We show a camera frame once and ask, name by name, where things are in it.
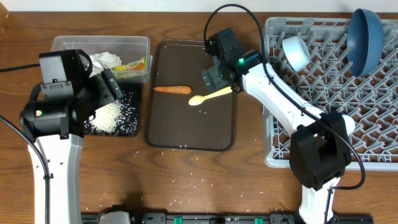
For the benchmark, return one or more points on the white rice pile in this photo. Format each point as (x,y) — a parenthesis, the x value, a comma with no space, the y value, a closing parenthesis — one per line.
(107,116)

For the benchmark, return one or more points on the grey dishwasher rack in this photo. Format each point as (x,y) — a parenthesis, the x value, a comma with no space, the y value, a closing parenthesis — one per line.
(327,82)

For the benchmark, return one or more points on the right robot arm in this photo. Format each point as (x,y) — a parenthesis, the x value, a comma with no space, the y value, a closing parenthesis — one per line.
(319,147)

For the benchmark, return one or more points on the dark blue plate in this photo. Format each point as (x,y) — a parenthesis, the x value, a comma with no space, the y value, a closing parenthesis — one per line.
(365,40)

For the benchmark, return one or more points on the light blue cup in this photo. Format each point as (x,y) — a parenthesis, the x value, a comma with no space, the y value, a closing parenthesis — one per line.
(349,123)

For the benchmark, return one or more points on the white tissue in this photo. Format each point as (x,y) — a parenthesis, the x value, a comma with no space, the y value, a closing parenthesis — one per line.
(103,61)

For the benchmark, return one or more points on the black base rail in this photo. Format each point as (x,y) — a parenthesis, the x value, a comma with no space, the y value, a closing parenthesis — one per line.
(163,217)

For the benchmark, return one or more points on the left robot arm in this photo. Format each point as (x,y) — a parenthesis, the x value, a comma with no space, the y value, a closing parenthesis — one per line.
(53,123)

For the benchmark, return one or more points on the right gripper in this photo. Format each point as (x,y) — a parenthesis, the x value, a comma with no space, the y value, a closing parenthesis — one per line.
(209,74)

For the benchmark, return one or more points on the orange carrot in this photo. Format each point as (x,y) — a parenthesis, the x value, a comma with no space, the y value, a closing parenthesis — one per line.
(174,89)

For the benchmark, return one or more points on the yellow plastic spoon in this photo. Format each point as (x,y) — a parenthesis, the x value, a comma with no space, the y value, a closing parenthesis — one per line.
(198,99)

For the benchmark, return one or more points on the black rectangular tray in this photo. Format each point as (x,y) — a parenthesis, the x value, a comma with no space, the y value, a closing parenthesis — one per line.
(130,124)

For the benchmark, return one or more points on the clear plastic bin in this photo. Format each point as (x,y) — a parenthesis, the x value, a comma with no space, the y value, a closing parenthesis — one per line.
(128,48)

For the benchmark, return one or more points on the brown serving tray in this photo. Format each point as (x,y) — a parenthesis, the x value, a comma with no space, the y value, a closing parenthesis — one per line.
(171,121)

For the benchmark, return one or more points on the yellow green snack wrapper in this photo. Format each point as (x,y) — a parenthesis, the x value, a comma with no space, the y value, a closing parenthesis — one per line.
(136,65)

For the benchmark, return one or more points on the light blue bowl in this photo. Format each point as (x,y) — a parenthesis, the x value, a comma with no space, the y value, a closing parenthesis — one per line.
(296,52)

